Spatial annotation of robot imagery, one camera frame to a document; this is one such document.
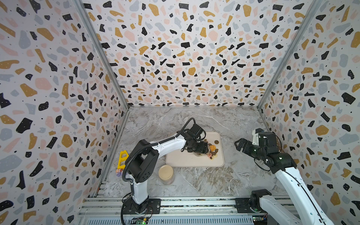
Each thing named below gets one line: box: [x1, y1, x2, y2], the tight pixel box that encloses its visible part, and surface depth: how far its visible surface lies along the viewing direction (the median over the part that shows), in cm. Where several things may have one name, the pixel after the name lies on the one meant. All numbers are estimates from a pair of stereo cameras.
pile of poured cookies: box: [203, 139, 219, 161], surface depth 96 cm
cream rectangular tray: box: [165, 131, 225, 168], surface depth 92 cm
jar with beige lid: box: [158, 164, 174, 185], surface depth 77 cm
